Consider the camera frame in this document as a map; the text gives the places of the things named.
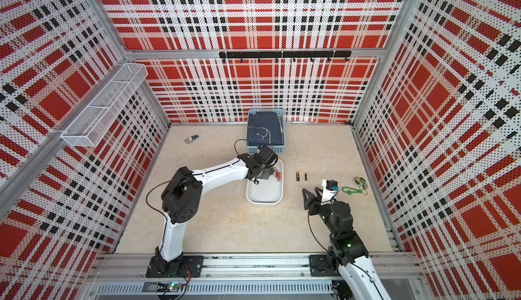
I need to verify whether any white plastic storage tray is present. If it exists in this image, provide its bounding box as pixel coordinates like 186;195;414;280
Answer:
246;160;284;206

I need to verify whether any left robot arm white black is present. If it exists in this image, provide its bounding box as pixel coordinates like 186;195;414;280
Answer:
146;147;278;278

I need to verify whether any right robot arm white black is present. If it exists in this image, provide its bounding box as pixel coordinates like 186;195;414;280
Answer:
302;187;391;299

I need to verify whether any black hook rail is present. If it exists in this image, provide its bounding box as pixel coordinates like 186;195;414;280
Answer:
218;50;352;61

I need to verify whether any small toy figure keychain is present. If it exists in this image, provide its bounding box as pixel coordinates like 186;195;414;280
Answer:
184;134;199;144

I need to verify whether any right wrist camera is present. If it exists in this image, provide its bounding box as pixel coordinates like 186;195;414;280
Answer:
322;179;339;203

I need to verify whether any light blue perforated basket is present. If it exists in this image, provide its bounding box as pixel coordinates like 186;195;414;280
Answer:
246;109;286;155

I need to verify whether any folded dark blue garment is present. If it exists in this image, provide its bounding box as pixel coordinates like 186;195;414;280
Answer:
246;111;284;145

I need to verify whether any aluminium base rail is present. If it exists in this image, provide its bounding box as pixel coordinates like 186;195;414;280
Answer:
81;252;431;299

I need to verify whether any green circuit board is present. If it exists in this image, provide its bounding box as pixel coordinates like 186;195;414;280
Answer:
157;283;185;293

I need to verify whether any white wire mesh shelf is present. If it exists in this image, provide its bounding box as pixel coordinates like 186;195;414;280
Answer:
61;62;147;147

